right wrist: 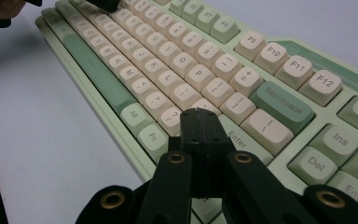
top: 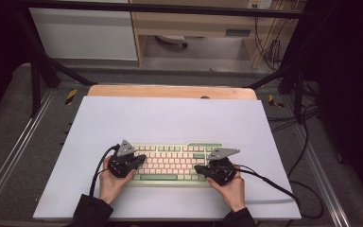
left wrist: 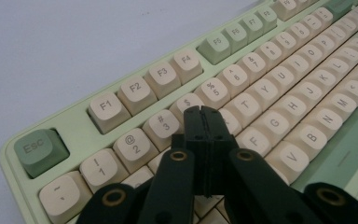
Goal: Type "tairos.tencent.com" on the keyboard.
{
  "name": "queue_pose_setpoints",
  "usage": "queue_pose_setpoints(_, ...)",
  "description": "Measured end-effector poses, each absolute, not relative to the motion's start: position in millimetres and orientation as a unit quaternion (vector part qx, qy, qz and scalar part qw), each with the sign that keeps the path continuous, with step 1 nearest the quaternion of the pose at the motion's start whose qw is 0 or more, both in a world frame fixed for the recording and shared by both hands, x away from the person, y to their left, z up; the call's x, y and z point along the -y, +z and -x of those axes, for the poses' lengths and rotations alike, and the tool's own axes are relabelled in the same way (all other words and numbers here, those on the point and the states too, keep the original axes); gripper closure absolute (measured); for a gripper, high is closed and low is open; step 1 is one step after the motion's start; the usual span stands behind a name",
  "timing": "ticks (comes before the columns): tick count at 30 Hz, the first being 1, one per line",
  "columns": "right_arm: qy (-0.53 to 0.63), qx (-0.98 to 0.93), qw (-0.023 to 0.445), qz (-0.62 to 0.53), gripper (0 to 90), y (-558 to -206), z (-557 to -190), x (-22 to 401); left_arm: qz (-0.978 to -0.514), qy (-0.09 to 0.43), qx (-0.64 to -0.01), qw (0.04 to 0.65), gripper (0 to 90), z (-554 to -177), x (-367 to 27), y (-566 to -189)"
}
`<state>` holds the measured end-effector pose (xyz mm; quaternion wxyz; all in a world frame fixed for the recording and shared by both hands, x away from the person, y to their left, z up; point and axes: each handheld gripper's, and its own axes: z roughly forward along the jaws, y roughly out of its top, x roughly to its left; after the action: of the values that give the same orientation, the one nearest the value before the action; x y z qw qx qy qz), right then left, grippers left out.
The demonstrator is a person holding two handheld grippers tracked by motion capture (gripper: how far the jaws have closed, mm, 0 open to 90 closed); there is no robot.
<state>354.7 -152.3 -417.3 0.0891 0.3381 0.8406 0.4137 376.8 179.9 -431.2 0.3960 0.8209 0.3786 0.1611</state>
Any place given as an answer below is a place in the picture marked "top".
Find person's right hand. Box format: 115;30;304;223
206;166;247;213

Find dark curtain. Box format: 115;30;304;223
0;0;33;129
304;0;363;207

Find black metal frame crossbar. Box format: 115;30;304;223
13;0;308;20

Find aluminium floor rail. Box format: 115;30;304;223
291;124;352;227
0;89;57;219

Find white wall socket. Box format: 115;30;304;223
247;0;274;10

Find green and cream keyboard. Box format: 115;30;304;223
127;141;228;189

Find wooden table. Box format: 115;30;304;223
87;84;259;101

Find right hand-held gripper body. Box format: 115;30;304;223
205;148;241;186

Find black floor cables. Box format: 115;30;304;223
266;79;321;178

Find hanging cable bundle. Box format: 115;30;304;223
252;9;285;72

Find white cabinet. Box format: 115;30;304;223
27;0;139;61

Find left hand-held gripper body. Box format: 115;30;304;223
108;139;137;179

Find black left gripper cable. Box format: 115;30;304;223
88;143;122;199

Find yellow and black tape strip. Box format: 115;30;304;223
268;94;285;110
64;88;78;106

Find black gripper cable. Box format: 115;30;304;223
88;143;122;199
234;164;325;220

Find white chair base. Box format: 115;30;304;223
154;34;189;49

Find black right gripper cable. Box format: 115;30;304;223
234;164;325;220

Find black metal frame stand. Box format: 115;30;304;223
246;46;310;125
14;12;99;118

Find person's left hand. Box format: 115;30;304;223
98;156;137;206

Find light wooden desk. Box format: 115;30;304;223
129;0;308;69

